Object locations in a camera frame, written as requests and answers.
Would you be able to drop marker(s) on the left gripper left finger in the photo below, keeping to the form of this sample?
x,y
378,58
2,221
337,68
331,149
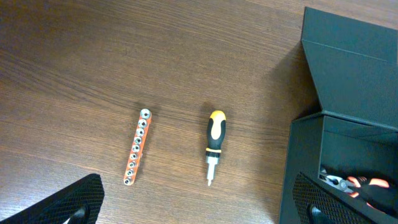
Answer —
x,y
79,202

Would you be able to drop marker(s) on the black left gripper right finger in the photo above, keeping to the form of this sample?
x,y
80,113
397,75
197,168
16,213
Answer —
x,y
318,202

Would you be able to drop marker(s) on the orange black long-nose pliers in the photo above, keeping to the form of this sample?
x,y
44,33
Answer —
x,y
374,192

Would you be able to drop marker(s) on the yellow black stubby screwdriver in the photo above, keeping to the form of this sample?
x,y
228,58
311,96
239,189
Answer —
x,y
215,134

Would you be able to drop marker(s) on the black open box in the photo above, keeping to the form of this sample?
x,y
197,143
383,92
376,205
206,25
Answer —
x,y
353,65

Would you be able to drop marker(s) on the orange socket bit rail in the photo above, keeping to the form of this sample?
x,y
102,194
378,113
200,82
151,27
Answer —
x,y
137,147

